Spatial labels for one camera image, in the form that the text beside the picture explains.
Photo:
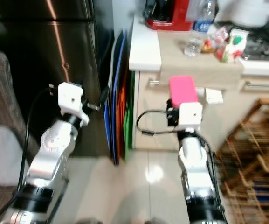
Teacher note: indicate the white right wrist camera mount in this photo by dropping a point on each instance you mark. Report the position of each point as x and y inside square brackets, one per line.
[190, 115]

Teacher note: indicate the green flat board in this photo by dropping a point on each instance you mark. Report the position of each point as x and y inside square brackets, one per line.
[129, 112]

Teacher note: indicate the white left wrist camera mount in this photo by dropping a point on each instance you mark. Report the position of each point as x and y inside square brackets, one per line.
[71, 100]

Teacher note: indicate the grey fabric chair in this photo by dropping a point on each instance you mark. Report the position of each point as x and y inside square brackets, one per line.
[1, 88]

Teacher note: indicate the blue flat board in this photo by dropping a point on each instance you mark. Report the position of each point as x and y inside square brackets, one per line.
[112, 126]

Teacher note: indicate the steel fridge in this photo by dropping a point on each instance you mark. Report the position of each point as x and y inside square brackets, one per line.
[41, 37]

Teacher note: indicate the black gas stove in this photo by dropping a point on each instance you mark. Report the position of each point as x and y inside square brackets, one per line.
[265, 46]

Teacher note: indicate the orange flat board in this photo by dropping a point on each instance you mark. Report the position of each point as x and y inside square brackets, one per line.
[122, 112]

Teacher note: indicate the white green juice carton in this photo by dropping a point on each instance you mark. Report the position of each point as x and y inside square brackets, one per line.
[236, 46]

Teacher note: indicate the red kitchen appliance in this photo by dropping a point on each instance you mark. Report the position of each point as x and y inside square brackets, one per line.
[169, 16]

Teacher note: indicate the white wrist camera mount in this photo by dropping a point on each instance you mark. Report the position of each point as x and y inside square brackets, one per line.
[71, 100]
[190, 115]

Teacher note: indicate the clear plastic water bottle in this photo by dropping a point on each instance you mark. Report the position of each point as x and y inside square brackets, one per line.
[199, 30]

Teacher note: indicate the pink rectangular box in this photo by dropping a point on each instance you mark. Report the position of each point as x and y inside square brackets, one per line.
[182, 91]

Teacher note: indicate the wooden wine rack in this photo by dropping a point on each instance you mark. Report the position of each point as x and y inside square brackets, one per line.
[255, 158]

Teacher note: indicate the light grey cushion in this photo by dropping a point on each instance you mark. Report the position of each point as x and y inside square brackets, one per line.
[1, 156]

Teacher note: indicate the white round appliance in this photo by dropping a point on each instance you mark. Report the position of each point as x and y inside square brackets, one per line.
[255, 11]

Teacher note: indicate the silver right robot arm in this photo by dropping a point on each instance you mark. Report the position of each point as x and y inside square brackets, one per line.
[197, 177]

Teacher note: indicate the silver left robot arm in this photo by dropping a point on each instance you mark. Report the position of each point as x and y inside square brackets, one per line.
[48, 158]

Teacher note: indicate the white kitchen counter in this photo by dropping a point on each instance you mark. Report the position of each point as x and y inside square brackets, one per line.
[143, 51]

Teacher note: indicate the white paper tag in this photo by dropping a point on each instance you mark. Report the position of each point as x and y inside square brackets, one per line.
[214, 96]

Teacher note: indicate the clear red snack packet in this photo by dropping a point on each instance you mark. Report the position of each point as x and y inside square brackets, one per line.
[216, 41]

